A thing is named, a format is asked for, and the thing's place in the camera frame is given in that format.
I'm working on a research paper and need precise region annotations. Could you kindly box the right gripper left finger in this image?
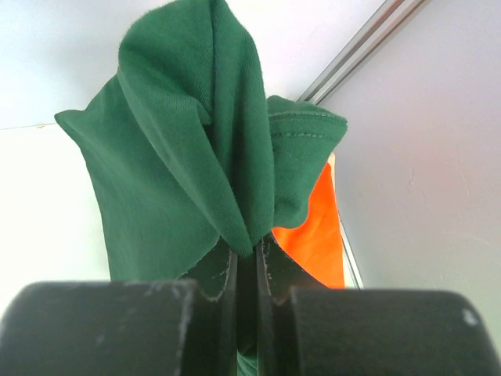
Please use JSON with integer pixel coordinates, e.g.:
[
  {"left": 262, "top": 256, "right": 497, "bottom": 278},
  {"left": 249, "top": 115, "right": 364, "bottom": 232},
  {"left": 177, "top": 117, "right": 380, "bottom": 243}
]
[{"left": 1, "top": 244, "right": 237, "bottom": 375}]

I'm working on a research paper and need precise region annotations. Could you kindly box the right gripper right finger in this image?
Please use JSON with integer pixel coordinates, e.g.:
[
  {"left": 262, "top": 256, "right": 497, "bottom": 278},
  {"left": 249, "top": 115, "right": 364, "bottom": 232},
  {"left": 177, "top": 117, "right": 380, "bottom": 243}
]
[{"left": 254, "top": 237, "right": 500, "bottom": 375}]

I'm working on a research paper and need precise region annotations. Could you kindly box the dark green t-shirt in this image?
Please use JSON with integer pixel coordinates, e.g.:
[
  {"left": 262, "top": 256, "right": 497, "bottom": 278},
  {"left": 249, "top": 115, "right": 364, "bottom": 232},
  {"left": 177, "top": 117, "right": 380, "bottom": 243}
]
[{"left": 54, "top": 0, "right": 349, "bottom": 376}]

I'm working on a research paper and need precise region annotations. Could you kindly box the orange folded t-shirt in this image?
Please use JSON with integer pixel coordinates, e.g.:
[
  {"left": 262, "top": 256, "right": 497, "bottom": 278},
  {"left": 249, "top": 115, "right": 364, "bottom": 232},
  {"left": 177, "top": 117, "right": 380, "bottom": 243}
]
[{"left": 272, "top": 161, "right": 345, "bottom": 288}]

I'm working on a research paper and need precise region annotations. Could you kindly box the beige folded t-shirt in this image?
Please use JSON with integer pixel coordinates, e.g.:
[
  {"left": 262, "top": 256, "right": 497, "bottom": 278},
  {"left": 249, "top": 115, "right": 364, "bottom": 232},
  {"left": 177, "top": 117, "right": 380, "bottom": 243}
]
[{"left": 328, "top": 154, "right": 336, "bottom": 168}]

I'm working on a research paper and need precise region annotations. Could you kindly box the right aluminium frame post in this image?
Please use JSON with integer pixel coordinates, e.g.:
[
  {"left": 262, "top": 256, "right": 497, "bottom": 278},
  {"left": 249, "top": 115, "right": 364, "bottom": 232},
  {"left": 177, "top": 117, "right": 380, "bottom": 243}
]
[{"left": 298, "top": 0, "right": 426, "bottom": 105}]

